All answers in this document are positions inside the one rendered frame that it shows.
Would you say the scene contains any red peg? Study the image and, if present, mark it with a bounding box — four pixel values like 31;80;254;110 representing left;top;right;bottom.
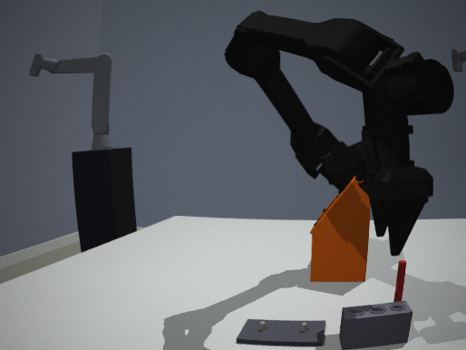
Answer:
393;260;406;302

